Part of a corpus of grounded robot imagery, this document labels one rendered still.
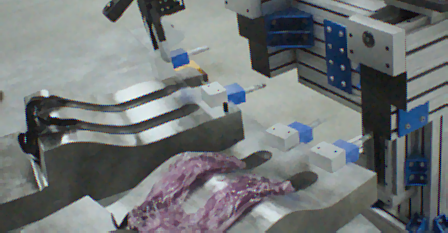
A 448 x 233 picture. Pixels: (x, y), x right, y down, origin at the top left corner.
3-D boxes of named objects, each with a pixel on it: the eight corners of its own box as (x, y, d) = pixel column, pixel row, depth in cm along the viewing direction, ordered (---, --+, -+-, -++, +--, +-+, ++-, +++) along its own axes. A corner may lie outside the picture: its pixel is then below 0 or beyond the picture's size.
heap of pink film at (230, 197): (232, 156, 114) (227, 118, 110) (306, 193, 101) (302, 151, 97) (109, 227, 100) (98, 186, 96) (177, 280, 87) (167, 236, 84)
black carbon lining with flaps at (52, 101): (178, 91, 138) (171, 50, 134) (206, 120, 125) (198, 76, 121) (18, 140, 128) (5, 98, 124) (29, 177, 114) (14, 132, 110)
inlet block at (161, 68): (207, 55, 145) (201, 33, 143) (215, 60, 140) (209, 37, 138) (153, 75, 141) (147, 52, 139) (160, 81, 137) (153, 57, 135)
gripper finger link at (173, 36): (193, 54, 134) (178, 12, 133) (167, 64, 133) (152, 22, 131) (189, 54, 137) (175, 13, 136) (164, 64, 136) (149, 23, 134)
